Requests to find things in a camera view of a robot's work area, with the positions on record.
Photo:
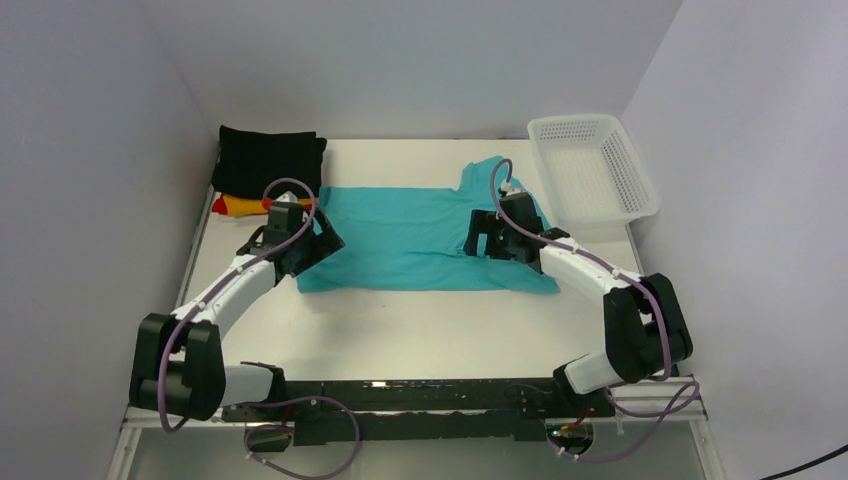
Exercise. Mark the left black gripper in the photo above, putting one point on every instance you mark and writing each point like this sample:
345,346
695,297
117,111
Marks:
321,244

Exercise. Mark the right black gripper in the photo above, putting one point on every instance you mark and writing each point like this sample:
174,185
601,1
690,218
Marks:
479,232

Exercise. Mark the turquoise t-shirt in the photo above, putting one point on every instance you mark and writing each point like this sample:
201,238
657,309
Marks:
411,239

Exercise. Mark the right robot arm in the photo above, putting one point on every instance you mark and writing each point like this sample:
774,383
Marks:
645,333

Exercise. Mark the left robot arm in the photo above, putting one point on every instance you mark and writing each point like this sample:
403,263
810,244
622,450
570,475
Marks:
179,367

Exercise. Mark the folded yellow t-shirt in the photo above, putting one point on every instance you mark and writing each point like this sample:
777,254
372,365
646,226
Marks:
239,207

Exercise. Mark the folded black t-shirt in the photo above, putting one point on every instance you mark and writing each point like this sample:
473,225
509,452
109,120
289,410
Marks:
249,161

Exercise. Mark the folded red t-shirt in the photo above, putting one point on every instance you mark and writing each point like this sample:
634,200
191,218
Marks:
220,206

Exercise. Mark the white plastic basket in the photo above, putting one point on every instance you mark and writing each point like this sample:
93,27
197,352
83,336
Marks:
591,171

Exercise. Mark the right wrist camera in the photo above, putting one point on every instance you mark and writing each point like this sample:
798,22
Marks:
507,189

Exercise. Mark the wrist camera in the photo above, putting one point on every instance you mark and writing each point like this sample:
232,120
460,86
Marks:
507,189
287,197

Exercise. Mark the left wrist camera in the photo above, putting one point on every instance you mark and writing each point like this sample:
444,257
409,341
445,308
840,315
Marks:
287,197

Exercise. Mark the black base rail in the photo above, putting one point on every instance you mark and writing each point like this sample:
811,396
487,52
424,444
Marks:
395,410

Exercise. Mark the aluminium frame rail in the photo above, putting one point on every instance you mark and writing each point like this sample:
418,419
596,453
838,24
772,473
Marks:
130,433

